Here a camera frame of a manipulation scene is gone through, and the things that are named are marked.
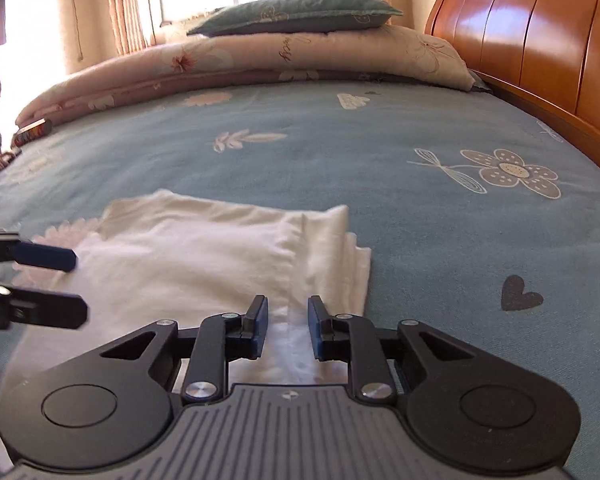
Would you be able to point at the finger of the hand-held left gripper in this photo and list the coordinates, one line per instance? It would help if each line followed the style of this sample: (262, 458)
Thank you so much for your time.
(50, 310)
(45, 257)

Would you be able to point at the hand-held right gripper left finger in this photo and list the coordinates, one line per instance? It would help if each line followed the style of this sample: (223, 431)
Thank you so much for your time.
(257, 325)

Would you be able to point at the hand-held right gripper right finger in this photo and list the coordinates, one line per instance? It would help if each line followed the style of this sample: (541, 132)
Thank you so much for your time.
(317, 327)

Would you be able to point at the white long-sleeve printed shirt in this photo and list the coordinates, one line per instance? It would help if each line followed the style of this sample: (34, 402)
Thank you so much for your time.
(205, 270)

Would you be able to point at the black smartphone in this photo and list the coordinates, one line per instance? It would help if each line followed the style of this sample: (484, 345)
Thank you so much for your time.
(12, 155)

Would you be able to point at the red chips can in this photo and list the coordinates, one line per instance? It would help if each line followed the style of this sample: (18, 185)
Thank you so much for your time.
(32, 131)

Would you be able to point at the blue floral bed sheet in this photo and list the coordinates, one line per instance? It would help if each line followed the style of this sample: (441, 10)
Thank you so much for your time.
(405, 200)

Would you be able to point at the pink floral quilt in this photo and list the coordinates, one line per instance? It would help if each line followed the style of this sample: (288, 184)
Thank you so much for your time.
(230, 60)

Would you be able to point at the teal floral pillow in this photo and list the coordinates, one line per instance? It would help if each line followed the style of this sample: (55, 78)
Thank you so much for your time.
(300, 10)

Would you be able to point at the wooden headboard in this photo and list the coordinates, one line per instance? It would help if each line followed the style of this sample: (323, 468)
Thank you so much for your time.
(540, 35)

